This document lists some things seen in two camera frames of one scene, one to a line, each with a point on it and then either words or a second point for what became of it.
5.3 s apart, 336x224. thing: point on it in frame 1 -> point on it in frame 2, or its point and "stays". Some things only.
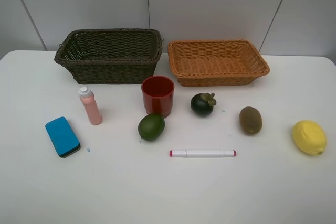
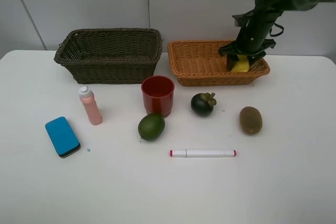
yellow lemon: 310,136 -> 242,65
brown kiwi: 250,119 stays
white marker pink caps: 203,153 stays
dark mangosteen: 202,104 stays
